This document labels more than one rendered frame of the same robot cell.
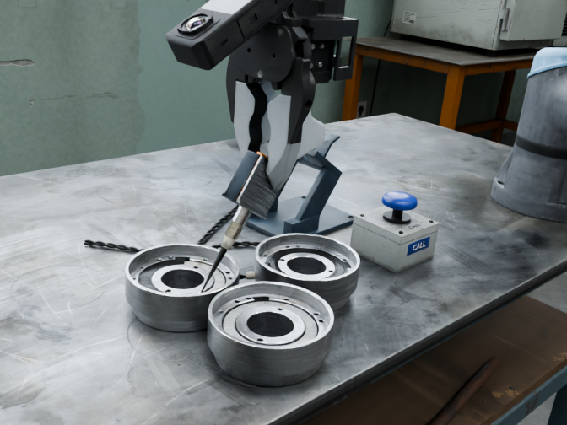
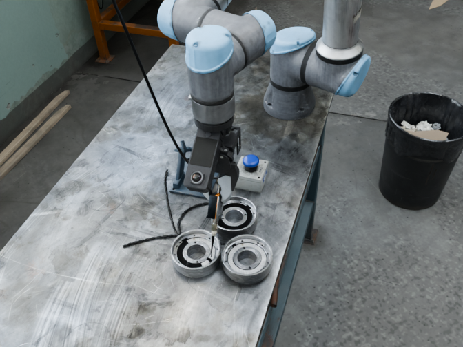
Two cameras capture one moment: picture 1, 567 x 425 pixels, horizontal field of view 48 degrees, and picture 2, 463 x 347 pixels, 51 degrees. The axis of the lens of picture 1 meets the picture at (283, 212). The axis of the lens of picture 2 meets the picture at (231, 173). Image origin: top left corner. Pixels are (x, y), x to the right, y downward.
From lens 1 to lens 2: 0.61 m
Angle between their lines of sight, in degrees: 30
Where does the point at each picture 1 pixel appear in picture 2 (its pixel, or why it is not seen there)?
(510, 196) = (277, 113)
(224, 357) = (242, 281)
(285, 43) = (225, 161)
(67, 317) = (161, 292)
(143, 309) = (193, 275)
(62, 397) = (198, 327)
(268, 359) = (260, 275)
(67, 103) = not seen: outside the picture
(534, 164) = (285, 96)
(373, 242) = (246, 183)
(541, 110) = (283, 71)
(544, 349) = not seen: hidden behind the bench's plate
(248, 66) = not seen: hidden behind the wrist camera
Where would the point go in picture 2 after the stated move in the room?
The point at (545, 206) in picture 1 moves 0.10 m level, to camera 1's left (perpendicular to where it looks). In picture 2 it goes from (295, 114) to (264, 125)
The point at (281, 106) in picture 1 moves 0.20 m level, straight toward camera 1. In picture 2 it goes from (225, 180) to (283, 252)
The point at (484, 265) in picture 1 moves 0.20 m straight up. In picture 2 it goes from (289, 168) to (293, 103)
